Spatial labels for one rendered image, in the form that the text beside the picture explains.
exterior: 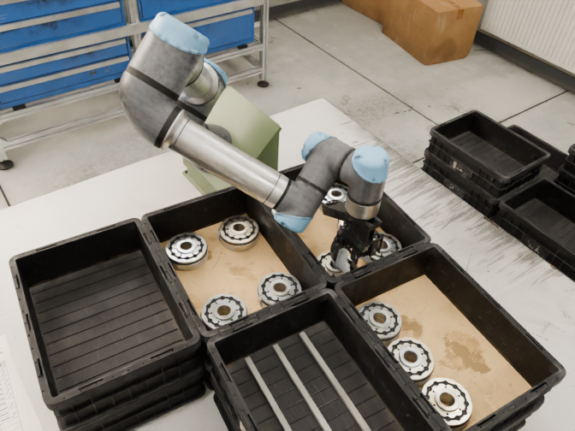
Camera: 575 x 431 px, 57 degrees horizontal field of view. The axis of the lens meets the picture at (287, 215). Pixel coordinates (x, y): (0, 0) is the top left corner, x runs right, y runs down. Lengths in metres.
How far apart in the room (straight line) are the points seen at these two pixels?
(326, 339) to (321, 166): 0.39
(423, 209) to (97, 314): 1.03
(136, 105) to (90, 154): 2.08
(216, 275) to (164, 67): 0.52
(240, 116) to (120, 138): 1.68
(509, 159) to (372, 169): 1.47
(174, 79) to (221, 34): 2.27
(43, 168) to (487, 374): 2.51
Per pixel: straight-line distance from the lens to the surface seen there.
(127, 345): 1.23
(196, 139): 1.09
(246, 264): 1.33
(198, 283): 1.30
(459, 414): 1.15
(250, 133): 1.59
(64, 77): 3.07
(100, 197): 1.77
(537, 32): 4.22
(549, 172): 2.89
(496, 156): 2.47
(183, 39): 1.09
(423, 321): 1.29
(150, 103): 1.08
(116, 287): 1.33
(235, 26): 3.39
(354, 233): 1.21
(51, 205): 1.78
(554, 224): 2.41
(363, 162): 1.06
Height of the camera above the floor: 1.84
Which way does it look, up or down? 44 degrees down
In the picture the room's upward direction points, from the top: 4 degrees clockwise
